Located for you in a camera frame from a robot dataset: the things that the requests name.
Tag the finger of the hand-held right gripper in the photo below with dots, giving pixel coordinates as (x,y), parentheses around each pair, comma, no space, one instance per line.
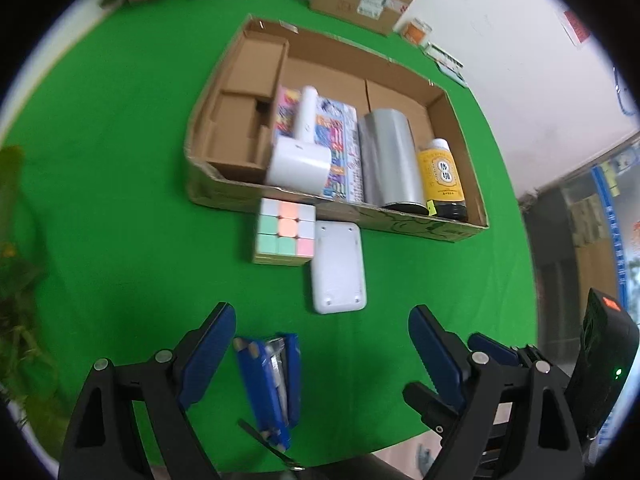
(492,346)
(430,410)

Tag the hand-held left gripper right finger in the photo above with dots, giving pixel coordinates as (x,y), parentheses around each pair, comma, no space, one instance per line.
(435,355)

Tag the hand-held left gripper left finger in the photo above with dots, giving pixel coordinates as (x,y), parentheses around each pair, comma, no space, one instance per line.
(207,350)

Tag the blue folding tool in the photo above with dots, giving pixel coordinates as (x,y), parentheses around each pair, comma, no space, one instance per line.
(260,385)

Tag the yellow label bottle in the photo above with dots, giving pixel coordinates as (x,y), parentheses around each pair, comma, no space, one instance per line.
(442,180)

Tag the silver metal cylinder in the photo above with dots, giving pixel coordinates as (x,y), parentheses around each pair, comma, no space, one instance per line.
(390,160)

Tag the white lint remover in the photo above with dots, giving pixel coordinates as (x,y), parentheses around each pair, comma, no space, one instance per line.
(297,165)

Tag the white rectangular device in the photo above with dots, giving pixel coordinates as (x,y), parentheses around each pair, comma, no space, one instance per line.
(337,270)

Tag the pastel puzzle cube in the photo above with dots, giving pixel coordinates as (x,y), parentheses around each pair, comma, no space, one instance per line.
(282,230)

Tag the small potted plant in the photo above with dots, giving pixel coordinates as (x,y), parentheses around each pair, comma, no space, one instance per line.
(20,285)

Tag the cardboard insert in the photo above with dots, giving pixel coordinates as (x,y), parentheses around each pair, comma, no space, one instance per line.
(235,120)

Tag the light blue phone case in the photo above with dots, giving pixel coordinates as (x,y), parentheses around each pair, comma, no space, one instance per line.
(452,75)

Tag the small white green box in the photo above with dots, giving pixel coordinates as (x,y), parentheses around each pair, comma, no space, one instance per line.
(442,56)

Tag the orange jar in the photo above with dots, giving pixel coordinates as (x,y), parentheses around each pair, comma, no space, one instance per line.
(416,32)

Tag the red wall sign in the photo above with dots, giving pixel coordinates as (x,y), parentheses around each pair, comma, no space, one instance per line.
(576,27)

